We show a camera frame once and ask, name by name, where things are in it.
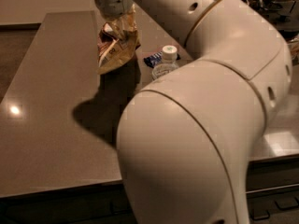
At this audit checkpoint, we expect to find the black drawer handle right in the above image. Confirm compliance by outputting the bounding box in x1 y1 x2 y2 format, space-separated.
249 209 270 221

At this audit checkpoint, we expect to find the silver drawer rail handle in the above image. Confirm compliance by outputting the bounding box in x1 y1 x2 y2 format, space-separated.
246 183 299 195

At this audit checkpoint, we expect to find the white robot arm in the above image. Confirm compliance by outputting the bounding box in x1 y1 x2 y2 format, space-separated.
95 0 292 224

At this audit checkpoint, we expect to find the brown chip bag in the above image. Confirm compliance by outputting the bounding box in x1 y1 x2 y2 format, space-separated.
97 6 140 75

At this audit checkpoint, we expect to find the clear plastic water bottle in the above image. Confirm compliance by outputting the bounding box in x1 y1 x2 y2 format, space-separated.
151 45 178 79

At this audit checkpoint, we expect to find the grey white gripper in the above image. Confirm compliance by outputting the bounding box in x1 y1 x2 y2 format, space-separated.
94 0 134 19

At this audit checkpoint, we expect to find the blue rxbar blueberry bar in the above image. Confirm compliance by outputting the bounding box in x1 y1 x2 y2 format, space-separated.
143 51 180 68

